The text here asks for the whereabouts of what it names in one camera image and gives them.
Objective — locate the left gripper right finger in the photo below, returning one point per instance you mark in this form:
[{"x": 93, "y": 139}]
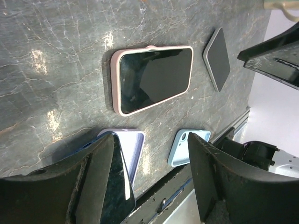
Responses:
[{"x": 251, "y": 195}]

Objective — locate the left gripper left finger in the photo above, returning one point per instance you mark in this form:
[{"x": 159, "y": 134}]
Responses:
[{"x": 71, "y": 191}]

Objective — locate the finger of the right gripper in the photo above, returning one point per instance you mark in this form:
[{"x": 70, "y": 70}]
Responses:
[{"x": 276, "y": 58}]

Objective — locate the light blue phone case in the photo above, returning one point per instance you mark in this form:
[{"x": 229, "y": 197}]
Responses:
[{"x": 179, "y": 153}]

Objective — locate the pink edged black phone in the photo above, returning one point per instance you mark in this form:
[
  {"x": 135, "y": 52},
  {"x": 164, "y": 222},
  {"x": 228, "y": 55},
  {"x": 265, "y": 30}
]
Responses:
[{"x": 216, "y": 59}]

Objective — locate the pink phone case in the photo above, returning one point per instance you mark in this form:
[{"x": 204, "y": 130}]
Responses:
[{"x": 114, "y": 81}]

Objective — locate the teal edged phone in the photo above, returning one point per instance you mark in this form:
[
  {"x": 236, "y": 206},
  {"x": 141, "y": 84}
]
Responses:
[{"x": 154, "y": 79}]

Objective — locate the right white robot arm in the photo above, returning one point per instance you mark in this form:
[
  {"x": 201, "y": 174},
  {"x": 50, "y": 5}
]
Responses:
[{"x": 261, "y": 155}]

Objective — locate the blue edged black phone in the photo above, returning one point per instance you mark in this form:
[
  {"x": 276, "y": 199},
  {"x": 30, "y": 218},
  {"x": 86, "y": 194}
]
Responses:
[{"x": 105, "y": 193}]

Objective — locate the lavender phone case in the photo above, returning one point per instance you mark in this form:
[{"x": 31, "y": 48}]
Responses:
[{"x": 132, "y": 142}]

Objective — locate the cream mug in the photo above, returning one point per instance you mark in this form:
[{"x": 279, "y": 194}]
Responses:
[{"x": 283, "y": 6}]

